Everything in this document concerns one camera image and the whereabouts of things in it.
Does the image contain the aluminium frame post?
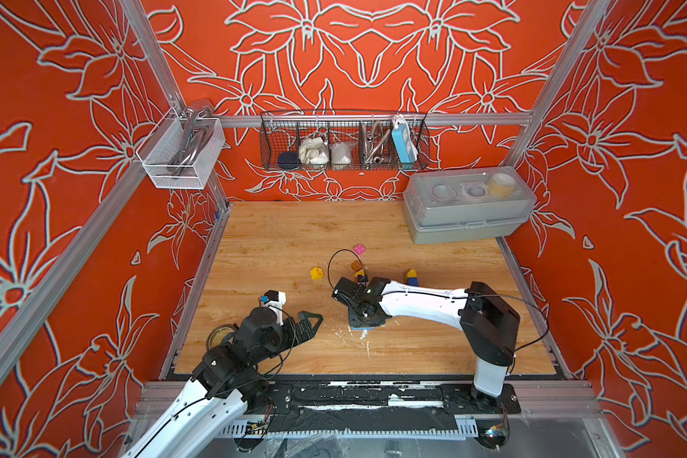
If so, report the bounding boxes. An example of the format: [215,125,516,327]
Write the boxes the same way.
[501,0,610,167]
[121,1,229,212]

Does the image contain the black wire wall basket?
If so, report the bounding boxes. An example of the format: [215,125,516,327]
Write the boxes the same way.
[260,109,432,172]

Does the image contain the aluminium frame post left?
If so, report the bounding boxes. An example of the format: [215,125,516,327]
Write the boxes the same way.
[121,1,229,212]

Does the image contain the white crumpled bag in basket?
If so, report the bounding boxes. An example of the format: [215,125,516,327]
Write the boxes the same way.
[298,137,330,167]

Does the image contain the clear plastic wall bin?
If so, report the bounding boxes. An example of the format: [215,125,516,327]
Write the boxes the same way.
[139,99,225,190]

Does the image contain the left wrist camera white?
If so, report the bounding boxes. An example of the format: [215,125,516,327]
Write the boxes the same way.
[259,290,286,324]

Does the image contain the grey plastic storage box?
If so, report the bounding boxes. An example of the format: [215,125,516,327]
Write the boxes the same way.
[404,166,536,244]

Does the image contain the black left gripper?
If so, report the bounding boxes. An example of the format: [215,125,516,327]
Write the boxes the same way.
[250,312,324,368]

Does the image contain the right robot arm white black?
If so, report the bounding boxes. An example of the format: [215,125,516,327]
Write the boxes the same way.
[332,278,521,413]

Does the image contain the aluminium frame post right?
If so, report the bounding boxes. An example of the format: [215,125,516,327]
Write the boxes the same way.
[501,0,610,167]

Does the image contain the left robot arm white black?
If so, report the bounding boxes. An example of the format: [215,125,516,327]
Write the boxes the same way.
[124,305,324,457]

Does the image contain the yellow lego brick rear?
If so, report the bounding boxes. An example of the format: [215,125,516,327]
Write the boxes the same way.
[310,267,324,281]

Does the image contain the aluminium frame rail left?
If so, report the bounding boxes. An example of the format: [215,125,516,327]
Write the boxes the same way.
[0,161,145,387]

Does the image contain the light blue box in basket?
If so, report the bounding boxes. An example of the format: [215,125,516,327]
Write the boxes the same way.
[390,114,418,164]

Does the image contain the tape roll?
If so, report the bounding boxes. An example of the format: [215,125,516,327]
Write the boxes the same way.
[205,324,239,350]

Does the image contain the metal tongs in bin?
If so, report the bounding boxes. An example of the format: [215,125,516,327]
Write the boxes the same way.
[168,99,214,177]

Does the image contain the aluminium rear rail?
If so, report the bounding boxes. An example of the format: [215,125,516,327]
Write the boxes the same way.
[217,113,532,128]

